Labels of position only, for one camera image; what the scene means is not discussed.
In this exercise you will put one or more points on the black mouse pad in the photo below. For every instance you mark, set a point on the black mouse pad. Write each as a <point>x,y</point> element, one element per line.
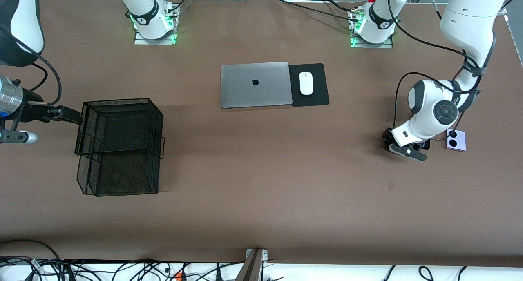
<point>320,85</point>

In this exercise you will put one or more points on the lilac flip phone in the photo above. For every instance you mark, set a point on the lilac flip phone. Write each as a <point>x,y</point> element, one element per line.
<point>459,144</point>

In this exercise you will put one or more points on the white computer mouse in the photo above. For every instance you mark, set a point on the white computer mouse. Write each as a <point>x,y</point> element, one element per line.
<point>306,83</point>

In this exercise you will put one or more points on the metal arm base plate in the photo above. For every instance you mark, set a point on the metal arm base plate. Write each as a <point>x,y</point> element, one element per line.
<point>141,41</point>
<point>357,44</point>

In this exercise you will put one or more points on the silver laptop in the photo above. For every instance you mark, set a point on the silver laptop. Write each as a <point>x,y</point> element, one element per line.
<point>245,89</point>

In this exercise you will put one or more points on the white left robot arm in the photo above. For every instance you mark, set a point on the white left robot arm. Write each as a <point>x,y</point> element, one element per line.
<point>470,19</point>

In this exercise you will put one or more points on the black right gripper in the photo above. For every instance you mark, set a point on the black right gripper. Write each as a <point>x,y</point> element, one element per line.
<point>32,108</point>

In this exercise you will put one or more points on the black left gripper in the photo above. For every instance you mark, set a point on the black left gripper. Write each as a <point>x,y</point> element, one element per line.
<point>385,134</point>

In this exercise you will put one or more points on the grey camera stand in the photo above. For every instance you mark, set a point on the grey camera stand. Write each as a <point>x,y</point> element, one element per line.
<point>251,268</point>

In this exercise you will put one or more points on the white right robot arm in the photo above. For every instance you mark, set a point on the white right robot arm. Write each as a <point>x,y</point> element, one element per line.
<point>28,19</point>

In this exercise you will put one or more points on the black slab smartphone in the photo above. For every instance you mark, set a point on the black slab smartphone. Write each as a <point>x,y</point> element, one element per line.
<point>427,145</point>

